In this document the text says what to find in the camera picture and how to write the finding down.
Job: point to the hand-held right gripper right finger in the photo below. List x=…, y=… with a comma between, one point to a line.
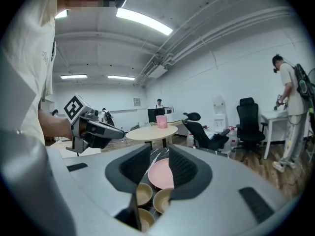
x=216, y=205

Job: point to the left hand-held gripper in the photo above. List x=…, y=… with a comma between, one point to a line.
x=76, y=107

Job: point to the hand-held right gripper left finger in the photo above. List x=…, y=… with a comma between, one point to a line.
x=93, y=181

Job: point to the tan bowl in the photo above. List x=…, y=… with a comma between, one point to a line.
x=147, y=220
x=144, y=194
x=162, y=200

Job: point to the person's left forearm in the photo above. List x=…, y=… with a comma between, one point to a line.
x=55, y=126

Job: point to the small black backpack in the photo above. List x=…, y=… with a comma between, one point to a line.
x=109, y=117

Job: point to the round beige table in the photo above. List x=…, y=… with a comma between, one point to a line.
x=151, y=132

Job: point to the black monitor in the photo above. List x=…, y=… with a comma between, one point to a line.
x=155, y=114

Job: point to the pink box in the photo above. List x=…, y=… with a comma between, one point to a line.
x=161, y=122

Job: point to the long ceiling light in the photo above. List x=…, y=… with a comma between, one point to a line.
x=61, y=14
x=73, y=76
x=121, y=77
x=144, y=21

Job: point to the pink plate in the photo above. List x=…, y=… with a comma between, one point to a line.
x=161, y=174

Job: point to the clear water jug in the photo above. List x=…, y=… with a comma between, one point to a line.
x=233, y=139

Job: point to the white microwave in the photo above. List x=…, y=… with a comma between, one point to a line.
x=169, y=110

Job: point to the reclined black office chair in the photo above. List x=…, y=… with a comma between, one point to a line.
x=199, y=131

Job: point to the ceiling air conditioner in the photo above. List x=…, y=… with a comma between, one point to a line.
x=157, y=72

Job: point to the upright black office chair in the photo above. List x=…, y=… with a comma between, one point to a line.
x=249, y=124

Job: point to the white water dispenser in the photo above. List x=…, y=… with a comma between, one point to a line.
x=219, y=112

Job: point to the white table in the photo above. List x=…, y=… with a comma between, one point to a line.
x=273, y=115

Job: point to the person's cream t-shirt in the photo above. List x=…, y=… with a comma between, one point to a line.
x=24, y=58

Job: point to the large black backpack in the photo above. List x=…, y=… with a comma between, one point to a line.
x=304, y=85

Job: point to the wall notice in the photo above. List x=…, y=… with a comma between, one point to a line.
x=136, y=102

